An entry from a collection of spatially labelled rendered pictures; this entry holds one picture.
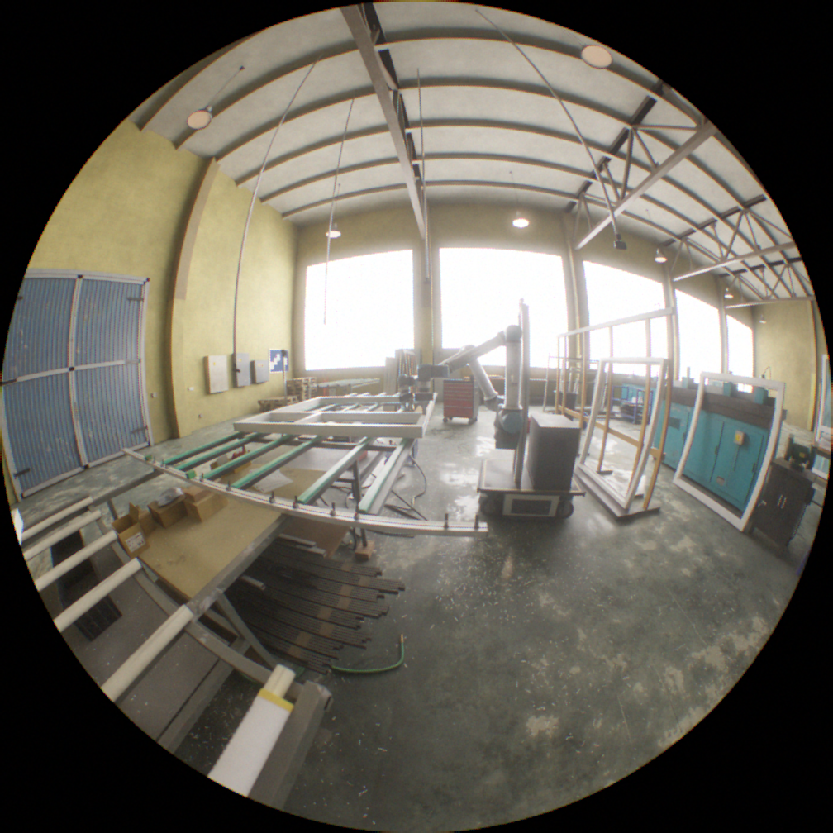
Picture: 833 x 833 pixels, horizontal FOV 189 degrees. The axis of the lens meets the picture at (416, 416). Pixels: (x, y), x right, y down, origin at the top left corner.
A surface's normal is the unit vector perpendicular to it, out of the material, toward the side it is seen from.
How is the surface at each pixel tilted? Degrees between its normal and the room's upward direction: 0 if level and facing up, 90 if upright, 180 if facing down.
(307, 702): 0
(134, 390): 90
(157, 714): 0
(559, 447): 90
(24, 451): 90
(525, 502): 90
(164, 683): 0
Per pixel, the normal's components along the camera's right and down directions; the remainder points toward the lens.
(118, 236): 0.99, 0.01
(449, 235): -0.14, 0.20
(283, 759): -0.01, -0.98
